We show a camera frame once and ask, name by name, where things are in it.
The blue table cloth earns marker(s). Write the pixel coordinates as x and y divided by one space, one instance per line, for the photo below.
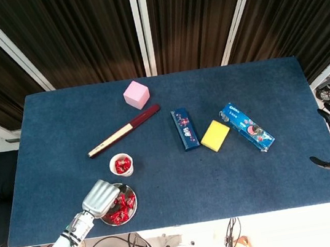
174 184

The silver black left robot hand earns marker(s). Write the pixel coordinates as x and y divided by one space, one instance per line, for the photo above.
100 198

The metal bowl of red candies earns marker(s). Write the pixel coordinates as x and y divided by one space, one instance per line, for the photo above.
105 221

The white paper cup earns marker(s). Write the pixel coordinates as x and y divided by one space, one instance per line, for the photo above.
113 170

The yellow sponge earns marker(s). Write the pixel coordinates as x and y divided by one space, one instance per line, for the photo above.
215 136

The blue Oreo cookie box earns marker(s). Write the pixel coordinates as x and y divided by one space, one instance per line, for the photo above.
246 127

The dark red folded fan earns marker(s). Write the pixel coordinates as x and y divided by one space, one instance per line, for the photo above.
139 119

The dark blue printed box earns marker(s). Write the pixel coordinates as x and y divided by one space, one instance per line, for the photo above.
184 130

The pink cube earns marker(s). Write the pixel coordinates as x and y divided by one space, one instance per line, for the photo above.
136 95

